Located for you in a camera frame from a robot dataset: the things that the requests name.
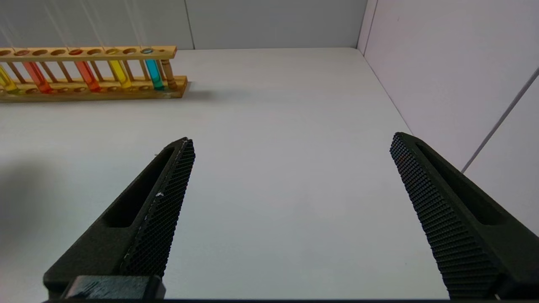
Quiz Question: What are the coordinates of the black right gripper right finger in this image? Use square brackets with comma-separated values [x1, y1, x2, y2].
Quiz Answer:
[390, 132, 539, 300]

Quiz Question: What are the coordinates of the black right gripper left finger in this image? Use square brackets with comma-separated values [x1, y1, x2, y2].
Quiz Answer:
[43, 137, 196, 300]

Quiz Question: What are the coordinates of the glass test tube yellow pigment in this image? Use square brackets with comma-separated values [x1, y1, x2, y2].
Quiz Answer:
[0, 63, 19, 94]
[86, 0, 133, 89]

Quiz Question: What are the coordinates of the wooden test tube rack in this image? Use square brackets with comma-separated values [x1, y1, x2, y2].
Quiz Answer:
[0, 45, 189, 103]

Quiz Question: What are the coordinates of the glass test tube blue pigment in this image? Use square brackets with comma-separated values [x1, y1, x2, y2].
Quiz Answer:
[125, 0, 166, 90]

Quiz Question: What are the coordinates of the glass test tube orange pigment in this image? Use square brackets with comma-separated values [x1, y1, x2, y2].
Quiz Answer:
[0, 17, 54, 94]
[46, 0, 102, 93]

